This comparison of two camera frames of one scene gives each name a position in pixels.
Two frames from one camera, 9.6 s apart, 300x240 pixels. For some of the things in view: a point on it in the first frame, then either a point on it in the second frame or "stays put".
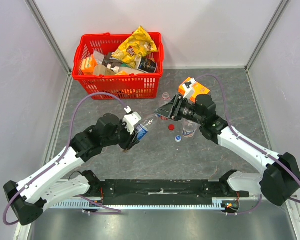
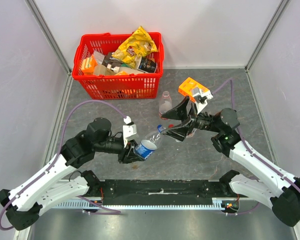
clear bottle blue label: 142,129 -> 145,149
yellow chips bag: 140,44 stays put
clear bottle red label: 165,98 stays put
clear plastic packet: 99,56 stays put
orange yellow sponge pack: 88,65 stays put
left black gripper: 131,140 -> 128,155
